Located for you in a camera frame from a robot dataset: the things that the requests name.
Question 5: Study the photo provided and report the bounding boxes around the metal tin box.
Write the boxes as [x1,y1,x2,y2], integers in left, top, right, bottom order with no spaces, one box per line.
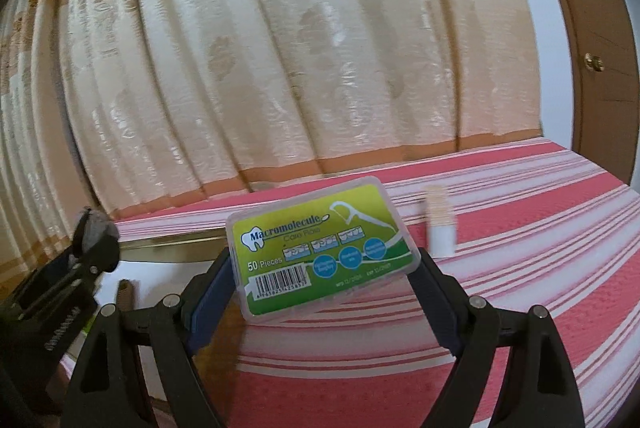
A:
[59,232,251,428]

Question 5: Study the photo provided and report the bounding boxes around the cream floral curtain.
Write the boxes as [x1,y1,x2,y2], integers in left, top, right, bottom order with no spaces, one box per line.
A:
[0,0,546,249]

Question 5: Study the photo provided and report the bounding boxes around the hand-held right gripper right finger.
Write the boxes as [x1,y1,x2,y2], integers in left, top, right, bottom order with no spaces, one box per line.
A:
[407,248,583,428]

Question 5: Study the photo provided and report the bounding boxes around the small brown object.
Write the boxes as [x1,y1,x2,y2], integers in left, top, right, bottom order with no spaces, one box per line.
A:
[116,281,135,311]

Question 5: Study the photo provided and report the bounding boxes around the green label floss pick box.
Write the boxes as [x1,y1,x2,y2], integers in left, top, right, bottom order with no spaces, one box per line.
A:
[225,175,421,324]

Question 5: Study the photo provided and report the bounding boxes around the red striped bed sheet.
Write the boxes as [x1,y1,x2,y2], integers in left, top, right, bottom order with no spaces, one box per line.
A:
[60,135,640,428]

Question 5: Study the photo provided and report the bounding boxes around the white box with beige top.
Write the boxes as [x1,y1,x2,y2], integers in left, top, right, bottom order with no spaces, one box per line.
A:
[424,187,457,258]

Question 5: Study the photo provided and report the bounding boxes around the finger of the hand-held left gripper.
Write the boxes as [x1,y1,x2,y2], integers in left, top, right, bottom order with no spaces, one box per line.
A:
[71,207,96,269]
[85,235,121,281]

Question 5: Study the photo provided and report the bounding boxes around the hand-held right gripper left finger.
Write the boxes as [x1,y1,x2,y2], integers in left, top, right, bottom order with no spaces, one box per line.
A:
[62,248,238,428]

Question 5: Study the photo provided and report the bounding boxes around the brown wooden door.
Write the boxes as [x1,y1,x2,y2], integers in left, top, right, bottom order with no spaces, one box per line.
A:
[517,0,640,189]

